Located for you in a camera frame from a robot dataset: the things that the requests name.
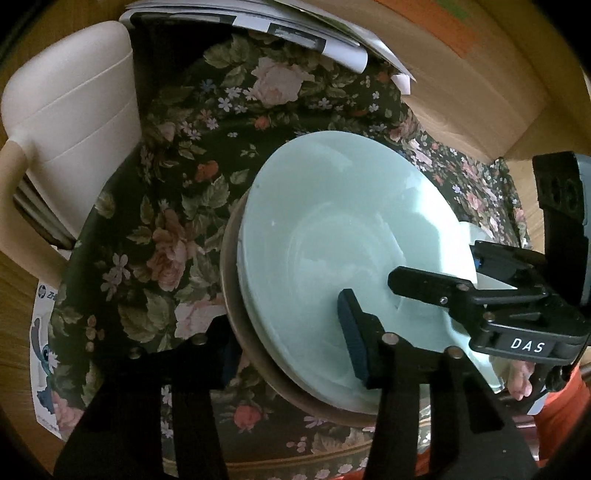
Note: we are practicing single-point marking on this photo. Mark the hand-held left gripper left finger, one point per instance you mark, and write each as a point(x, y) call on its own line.
point(228, 364)

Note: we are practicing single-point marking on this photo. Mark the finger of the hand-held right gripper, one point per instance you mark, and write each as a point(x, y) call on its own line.
point(429, 286)
point(508, 263)

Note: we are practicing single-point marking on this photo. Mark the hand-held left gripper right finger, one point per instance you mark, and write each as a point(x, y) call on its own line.
point(355, 341)

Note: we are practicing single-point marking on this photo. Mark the dark brown plate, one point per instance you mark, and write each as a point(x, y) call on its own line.
point(229, 286)

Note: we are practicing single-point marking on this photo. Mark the light green plate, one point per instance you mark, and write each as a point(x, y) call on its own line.
point(323, 207)

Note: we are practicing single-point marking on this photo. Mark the person's right hand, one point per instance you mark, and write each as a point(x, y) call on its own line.
point(519, 378)

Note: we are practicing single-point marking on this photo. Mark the person's orange clothing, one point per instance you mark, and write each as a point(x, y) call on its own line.
point(563, 415)

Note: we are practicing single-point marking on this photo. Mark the cartoon sticker sheet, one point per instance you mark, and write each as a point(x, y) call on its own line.
point(44, 350)

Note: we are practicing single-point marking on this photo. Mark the dark floral tablecloth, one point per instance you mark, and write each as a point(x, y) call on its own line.
point(184, 184)

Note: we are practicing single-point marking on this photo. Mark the pile of white papers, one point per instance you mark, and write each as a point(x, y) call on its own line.
point(351, 57)

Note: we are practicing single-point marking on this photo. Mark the green sticky note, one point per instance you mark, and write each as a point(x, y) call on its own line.
point(461, 9)

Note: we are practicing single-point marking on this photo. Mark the orange sticky note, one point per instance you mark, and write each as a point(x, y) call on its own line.
point(415, 18)

